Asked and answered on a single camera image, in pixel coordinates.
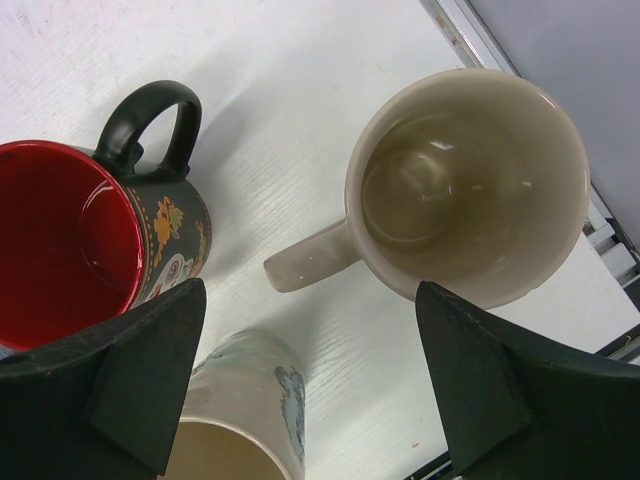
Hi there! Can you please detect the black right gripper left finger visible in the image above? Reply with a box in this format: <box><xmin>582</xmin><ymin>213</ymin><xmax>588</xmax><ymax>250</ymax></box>
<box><xmin>1</xmin><ymin>278</ymin><xmax>207</xmax><ymax>479</ymax></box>

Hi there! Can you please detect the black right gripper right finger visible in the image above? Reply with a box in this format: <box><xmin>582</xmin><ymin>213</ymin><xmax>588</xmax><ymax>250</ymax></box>
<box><xmin>415</xmin><ymin>282</ymin><xmax>639</xmax><ymax>479</ymax></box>

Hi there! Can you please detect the beige cartoon mug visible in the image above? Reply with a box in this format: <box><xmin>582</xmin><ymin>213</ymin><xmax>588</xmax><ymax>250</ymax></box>
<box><xmin>164</xmin><ymin>330</ymin><xmax>305</xmax><ymax>479</ymax></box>

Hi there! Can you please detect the black mug red inside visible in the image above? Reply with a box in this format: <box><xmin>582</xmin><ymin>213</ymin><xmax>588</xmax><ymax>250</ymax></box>
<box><xmin>1</xmin><ymin>80</ymin><xmax>212</xmax><ymax>352</ymax></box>

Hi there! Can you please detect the tall beige mug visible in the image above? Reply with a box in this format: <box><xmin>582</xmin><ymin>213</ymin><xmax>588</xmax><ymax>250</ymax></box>
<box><xmin>264</xmin><ymin>68</ymin><xmax>590</xmax><ymax>309</ymax></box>

